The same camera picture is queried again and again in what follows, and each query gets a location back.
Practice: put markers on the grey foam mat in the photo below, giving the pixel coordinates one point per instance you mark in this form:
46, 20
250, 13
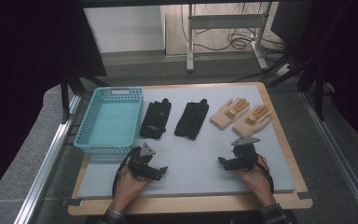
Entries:
192, 174

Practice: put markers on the white panel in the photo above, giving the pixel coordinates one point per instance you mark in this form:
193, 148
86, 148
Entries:
124, 29

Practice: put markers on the black metal stand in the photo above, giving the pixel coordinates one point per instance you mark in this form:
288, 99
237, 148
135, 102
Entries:
318, 93
65, 93

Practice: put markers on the dark curtain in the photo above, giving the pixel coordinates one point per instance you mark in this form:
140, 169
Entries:
351, 62
21, 77

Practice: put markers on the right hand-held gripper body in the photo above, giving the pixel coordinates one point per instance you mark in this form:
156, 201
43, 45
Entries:
245, 154

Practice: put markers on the aluminium rail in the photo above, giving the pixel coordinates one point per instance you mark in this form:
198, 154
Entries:
43, 168
338, 152

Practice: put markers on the person's right hand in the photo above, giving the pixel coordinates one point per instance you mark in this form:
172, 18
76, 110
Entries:
256, 182

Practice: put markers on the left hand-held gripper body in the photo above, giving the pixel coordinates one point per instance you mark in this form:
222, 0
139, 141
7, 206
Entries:
140, 163

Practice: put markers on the person's left hand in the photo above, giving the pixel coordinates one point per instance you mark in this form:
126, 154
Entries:
129, 186

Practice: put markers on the beige knit glove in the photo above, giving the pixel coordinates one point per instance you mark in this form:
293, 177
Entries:
251, 121
228, 113

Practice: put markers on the white desk frame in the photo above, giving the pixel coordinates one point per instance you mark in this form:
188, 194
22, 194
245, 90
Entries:
227, 21

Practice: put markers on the wooden table board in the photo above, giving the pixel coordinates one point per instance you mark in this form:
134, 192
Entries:
199, 205

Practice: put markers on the teal plastic basket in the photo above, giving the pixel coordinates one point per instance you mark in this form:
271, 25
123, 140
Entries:
113, 124

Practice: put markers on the black glove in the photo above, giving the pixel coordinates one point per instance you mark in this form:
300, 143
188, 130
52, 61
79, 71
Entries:
192, 119
155, 119

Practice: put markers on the white power strip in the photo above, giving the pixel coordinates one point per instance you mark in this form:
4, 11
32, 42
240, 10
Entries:
282, 70

